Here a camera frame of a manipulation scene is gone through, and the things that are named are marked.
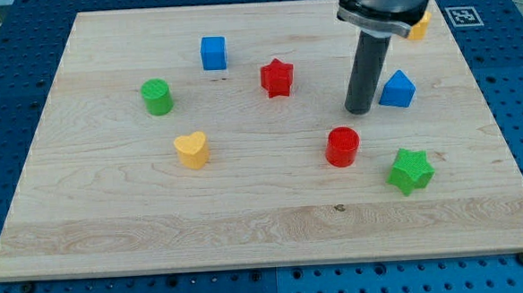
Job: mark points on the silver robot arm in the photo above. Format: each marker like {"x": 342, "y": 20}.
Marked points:
{"x": 387, "y": 5}

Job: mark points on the white fiducial marker tag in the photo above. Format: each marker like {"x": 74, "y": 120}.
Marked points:
{"x": 464, "y": 16}

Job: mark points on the grey flange mount plate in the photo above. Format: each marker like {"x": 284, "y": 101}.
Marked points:
{"x": 399, "y": 22}

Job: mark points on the yellow block behind arm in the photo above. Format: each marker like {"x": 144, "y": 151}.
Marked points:
{"x": 419, "y": 30}

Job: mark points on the blue cube block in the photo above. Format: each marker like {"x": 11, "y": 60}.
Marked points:
{"x": 213, "y": 53}

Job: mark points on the green cylinder block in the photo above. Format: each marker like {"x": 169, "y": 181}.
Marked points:
{"x": 157, "y": 96}

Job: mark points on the wooden board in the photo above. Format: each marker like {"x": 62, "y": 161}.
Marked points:
{"x": 102, "y": 192}

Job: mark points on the red star block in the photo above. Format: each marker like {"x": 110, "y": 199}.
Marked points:
{"x": 277, "y": 78}

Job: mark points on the yellow heart block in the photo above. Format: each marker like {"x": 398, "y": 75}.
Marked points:
{"x": 192, "y": 150}

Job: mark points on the red cylinder block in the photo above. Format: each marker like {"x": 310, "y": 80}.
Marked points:
{"x": 342, "y": 146}

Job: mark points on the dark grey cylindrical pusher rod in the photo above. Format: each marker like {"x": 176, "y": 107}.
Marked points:
{"x": 366, "y": 71}

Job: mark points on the green star block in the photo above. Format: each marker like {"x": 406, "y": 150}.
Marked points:
{"x": 410, "y": 171}

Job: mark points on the blue triangle block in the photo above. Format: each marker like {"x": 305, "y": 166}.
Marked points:
{"x": 398, "y": 91}

